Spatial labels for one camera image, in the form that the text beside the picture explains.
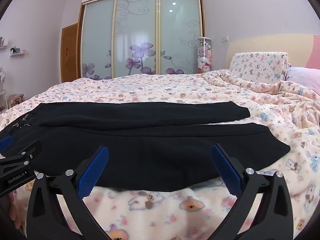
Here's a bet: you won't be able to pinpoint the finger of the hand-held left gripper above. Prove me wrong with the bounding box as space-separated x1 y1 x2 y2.
0 139 42 174
0 135 13 155

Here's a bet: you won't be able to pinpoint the wooden door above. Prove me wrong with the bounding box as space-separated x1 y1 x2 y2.
61 23 79 83

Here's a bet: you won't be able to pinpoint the lilac pillow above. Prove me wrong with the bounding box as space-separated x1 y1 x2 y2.
285 66 320 91

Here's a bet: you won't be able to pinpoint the brown plush toys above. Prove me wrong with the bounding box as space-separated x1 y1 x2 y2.
8 94 24 108

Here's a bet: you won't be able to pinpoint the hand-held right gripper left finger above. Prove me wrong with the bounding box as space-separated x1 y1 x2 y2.
27 145 118 240

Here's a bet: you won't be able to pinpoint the black pants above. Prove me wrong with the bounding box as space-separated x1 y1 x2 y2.
0 102 290 191

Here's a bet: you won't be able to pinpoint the clear cylinder of plush toys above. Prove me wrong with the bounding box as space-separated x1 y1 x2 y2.
197 37 212 74

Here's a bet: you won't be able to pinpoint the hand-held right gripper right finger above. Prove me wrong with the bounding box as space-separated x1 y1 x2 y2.
211 144 293 240

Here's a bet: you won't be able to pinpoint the bear printed pillow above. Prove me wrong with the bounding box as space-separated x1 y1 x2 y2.
229 52 288 84

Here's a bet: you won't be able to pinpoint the bear printed blanket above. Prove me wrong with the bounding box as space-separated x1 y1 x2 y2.
0 69 320 240

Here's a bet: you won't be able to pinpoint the beige and pink headboard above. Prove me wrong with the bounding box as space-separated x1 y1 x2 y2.
226 34 320 71

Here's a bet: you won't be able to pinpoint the white storage rack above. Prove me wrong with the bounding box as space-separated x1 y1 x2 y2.
0 66 8 111

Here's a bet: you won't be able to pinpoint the sliding door wardrobe with flowers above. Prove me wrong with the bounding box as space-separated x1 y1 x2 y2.
78 0 206 83

